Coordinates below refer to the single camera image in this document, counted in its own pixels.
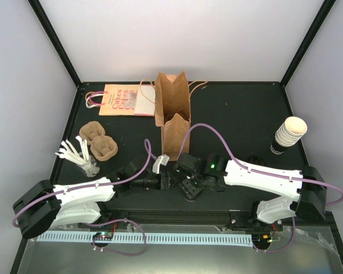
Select printed orange paper bag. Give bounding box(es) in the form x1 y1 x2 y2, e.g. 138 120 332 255
85 84 155 116

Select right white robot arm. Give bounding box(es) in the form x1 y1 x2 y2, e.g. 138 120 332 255
173 153 326 230

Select purple cable loop at rail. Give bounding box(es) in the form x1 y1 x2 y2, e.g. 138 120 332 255
91 212 151 253

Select brown paper bag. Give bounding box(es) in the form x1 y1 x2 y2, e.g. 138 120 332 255
139 72 208 161

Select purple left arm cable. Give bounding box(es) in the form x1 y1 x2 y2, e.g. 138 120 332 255
11 138 157 227

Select brown pulp cup carrier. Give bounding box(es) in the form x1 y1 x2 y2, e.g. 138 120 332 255
79 121 118 162

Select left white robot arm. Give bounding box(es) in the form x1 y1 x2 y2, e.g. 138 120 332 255
13 154 170 239

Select black coffee cup lid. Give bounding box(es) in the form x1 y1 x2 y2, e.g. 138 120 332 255
247 155 266 166
179 178 205 202

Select perforated white metal rail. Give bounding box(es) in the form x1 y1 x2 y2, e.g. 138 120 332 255
37 231 253 247

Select stack of white paper cups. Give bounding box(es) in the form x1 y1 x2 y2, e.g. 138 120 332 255
275 116 308 147

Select white plastic cutlery bundle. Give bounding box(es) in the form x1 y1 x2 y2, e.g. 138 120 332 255
55 135 100 178

